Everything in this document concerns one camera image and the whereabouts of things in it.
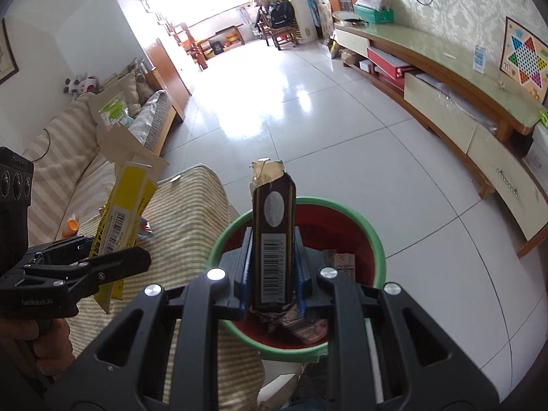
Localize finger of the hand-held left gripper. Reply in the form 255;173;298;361
25;246;152;292
26;235;97;268

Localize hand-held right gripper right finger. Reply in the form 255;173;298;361
291;227;501;411

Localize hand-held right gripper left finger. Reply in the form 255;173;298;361
43;227;258;411

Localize dark brown barcode box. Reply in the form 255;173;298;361
249;158;297;315

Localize pink snack box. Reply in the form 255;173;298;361
321;248;357;281

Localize long yellow carton box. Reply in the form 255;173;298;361
92;125;170;315

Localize red bin green rim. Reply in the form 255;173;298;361
209;197;387;362

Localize person's left hand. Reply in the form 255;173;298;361
32;317;77;395

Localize beige striped sofa cover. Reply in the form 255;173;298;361
21;90;172;240

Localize person's trouser leg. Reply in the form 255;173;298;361
291;364;339;411

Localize black and white plush toy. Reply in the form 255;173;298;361
64;73;100;97

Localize green snack bag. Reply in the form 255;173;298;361
98;92;133;129

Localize framed plant picture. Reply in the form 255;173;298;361
0;18;20;85

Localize sofa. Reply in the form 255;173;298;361
21;66;178;240

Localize beige cushion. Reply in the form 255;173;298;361
100;71;144;116

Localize brown wooden cabinet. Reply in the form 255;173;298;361
143;38;193;121

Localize red-brown wooden furniture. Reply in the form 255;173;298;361
169;21;210;71

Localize red flat box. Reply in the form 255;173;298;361
366;46;416;80

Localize wooden chairs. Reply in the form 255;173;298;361
257;4;302;51

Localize long television cabinet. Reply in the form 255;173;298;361
333;21;548;258

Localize black backpack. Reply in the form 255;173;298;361
267;0;296;26

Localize white cardboard box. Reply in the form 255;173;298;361
521;126;548;180

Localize round plate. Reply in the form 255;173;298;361
333;11;370;26

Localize green box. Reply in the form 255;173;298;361
353;3;395;24

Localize star checkers board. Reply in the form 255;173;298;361
499;16;548;105

